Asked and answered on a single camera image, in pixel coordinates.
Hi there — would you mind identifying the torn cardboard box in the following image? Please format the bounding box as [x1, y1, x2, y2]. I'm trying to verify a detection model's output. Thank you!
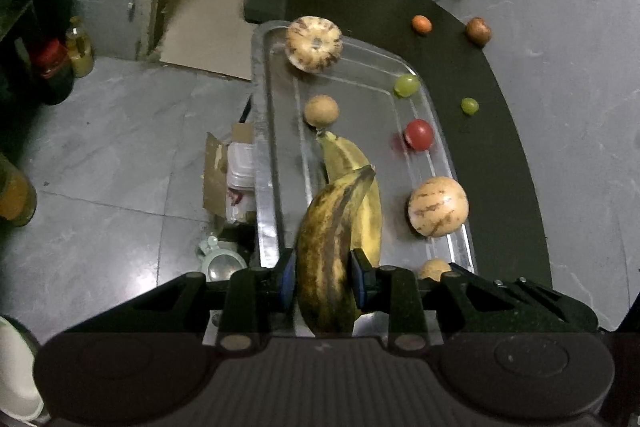
[202, 123, 256, 223]

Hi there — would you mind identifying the clear plastic food container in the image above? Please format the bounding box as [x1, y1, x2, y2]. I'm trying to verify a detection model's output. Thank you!
[226, 142, 258, 223]

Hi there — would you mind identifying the metal tray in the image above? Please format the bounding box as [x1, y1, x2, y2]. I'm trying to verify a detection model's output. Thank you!
[250, 21, 477, 338]

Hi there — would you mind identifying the black table mat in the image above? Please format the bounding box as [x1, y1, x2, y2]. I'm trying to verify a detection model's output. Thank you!
[244, 0, 553, 303]

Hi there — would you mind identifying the reddish brown round fruit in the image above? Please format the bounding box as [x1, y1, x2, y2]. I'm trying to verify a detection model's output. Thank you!
[466, 17, 493, 46]

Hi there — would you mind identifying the flat cardboard sheet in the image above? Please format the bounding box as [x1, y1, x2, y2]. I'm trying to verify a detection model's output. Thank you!
[159, 0, 256, 82]

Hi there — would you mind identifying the orange jar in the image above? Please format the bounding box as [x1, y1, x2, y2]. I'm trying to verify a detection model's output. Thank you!
[0, 152, 38, 228]

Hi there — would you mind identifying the white bowl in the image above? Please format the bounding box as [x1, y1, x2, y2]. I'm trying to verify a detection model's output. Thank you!
[0, 316, 45, 423]

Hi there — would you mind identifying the dark bottle with red cap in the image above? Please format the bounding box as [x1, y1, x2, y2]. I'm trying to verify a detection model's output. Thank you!
[31, 38, 76, 106]

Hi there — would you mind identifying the small red tomato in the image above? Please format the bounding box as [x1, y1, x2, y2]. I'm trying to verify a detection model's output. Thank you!
[403, 119, 434, 151]

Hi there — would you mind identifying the yellow oil bottle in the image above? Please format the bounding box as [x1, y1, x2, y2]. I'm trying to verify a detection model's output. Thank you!
[65, 17, 96, 78]

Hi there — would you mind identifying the striped pale melon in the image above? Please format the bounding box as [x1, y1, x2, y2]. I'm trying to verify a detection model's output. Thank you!
[407, 177, 470, 239]
[285, 16, 344, 72]

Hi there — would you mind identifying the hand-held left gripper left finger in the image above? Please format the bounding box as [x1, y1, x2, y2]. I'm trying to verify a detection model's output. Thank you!
[107, 249, 296, 353]

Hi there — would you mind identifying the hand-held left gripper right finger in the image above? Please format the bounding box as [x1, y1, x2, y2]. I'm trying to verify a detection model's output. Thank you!
[349, 249, 598, 353]

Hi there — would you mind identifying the brown spotted banana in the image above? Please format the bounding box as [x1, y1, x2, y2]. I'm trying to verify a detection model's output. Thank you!
[295, 165, 377, 335]

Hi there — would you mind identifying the pale green glass lid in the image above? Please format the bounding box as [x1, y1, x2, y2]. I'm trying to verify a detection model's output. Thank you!
[196, 232, 249, 283]

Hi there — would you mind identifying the tan longan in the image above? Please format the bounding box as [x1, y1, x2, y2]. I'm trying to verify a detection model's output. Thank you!
[304, 95, 340, 128]
[417, 258, 452, 283]

